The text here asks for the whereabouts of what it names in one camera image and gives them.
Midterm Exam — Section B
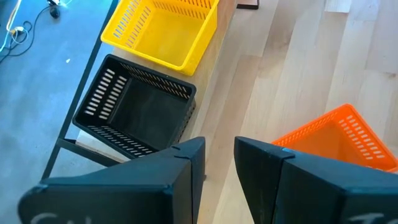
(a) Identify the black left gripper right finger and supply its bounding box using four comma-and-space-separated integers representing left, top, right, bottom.
234, 136, 398, 224

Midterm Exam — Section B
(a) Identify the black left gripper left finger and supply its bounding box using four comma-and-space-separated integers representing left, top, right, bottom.
17, 136, 206, 224

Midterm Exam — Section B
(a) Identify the orange plastic basket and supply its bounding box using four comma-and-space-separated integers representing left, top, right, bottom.
271, 103, 398, 174

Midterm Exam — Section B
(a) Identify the black plastic basket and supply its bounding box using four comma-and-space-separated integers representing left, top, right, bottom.
72, 54, 197, 160

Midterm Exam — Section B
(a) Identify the yellow plastic basket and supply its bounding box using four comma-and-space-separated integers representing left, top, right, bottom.
100, 0, 220, 77

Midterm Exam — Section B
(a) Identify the wooden shelf with black frame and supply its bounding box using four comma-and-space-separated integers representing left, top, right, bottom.
57, 0, 261, 182

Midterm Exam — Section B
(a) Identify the black floor cable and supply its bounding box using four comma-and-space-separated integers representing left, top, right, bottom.
0, 5, 58, 65

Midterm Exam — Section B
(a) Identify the white floor cable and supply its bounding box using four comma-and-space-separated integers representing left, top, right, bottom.
0, 0, 29, 54

